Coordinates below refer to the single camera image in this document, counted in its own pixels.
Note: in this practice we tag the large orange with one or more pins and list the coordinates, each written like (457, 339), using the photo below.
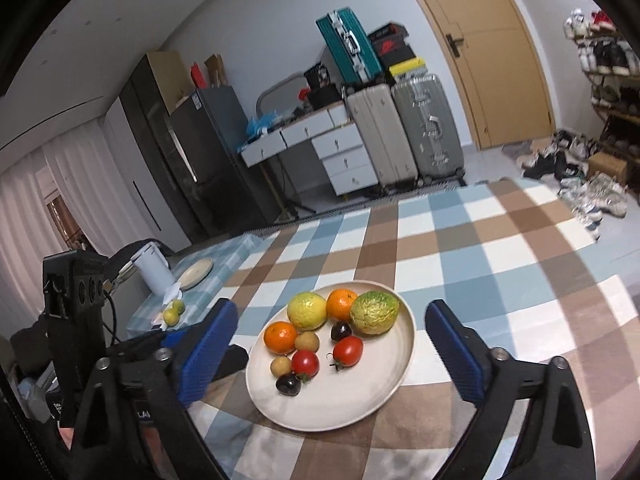
(281, 337)

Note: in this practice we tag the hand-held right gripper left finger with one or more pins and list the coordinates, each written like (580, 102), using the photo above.
(210, 350)

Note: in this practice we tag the teal suitcase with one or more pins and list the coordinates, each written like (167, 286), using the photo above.
(347, 45)

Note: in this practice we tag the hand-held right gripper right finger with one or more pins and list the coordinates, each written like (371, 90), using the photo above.
(455, 350)

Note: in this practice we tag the brown paper bag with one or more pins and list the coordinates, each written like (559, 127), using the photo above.
(217, 70)

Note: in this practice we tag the wooden shoe rack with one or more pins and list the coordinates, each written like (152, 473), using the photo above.
(612, 60)

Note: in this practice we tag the dark tall cabinet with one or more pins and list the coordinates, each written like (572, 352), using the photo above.
(150, 150)

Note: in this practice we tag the black bag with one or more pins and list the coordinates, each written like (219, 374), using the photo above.
(320, 77)

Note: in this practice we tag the beige suitcase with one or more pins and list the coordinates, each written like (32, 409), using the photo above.
(380, 135)

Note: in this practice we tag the bumpy yellow-green guava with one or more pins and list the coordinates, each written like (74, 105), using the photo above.
(374, 312)

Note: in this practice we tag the black tripod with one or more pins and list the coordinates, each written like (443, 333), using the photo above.
(287, 195)

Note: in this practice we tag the smooth yellow guava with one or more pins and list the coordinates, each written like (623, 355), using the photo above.
(306, 310)

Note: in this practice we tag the red paper bag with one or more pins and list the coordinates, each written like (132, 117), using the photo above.
(199, 74)

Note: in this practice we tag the dark purple fruit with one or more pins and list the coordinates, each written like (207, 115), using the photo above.
(341, 330)
(288, 384)

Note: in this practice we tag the small green citrus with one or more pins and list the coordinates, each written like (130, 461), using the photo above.
(172, 312)

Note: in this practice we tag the white curtain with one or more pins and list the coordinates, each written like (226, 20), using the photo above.
(75, 185)

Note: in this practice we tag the white drawer desk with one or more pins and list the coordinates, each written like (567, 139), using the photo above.
(320, 150)

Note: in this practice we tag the pile of shoes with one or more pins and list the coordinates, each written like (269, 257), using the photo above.
(575, 175)

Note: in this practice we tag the black red shoe box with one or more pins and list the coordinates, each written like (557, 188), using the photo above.
(390, 42)

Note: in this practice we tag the blue plastic bag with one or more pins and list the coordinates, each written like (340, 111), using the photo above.
(262, 125)

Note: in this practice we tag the grey refrigerator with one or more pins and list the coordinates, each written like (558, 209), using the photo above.
(215, 150)

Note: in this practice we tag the wooden door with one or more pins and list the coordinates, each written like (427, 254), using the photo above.
(490, 50)

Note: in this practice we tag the silver suitcase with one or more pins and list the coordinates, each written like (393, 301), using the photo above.
(427, 127)

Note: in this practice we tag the brown longan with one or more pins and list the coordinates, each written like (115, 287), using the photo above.
(306, 341)
(281, 366)

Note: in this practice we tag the white kettle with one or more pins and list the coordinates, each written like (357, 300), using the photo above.
(150, 272)

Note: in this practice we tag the brown blue checked tablecloth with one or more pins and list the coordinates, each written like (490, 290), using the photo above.
(450, 240)

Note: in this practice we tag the red tomato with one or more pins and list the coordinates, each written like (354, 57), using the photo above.
(348, 351)
(305, 363)

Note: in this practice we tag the yellow box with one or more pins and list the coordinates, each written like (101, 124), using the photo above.
(407, 66)

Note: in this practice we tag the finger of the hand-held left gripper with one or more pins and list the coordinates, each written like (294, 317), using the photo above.
(236, 360)
(145, 341)

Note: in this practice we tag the small brown cardboard box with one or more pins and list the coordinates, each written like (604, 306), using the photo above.
(607, 165)

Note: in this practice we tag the small beige plate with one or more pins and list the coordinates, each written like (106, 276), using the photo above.
(196, 273)

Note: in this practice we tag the small orange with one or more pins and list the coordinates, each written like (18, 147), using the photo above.
(342, 305)

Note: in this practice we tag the cream round plate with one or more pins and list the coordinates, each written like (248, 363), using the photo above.
(360, 400)

